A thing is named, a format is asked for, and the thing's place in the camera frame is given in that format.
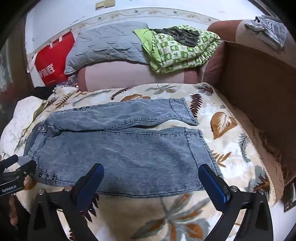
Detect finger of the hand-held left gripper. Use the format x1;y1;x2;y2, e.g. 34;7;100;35
3;160;37;181
0;155;19;172

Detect person's left hand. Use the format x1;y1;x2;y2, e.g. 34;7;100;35
9;196;20;226

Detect colourful plastic packet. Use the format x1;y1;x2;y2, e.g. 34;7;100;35
66;75;79;86

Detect pink brown sofa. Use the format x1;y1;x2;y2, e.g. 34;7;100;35
77;16;296;209

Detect dark grey cloth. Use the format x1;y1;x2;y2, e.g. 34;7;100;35
153;27;200;47

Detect grey quilted pillow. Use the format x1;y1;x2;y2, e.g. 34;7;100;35
64;21;151;75

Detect cream patterned pillow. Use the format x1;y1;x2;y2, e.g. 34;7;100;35
0;96;47;158

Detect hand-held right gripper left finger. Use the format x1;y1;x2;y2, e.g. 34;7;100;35
28;163;104;241

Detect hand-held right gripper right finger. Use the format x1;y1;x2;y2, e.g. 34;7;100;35
198;164;274;241

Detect red shopping bag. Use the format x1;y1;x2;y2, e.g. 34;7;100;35
27;31;75;87

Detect cream leaf-print blanket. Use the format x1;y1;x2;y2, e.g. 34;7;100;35
0;82;278;241

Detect light grey crumpled cloth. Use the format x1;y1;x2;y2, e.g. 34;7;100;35
245;16;288;49

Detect blue denim pants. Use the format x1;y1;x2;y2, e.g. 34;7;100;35
23;98;223;198

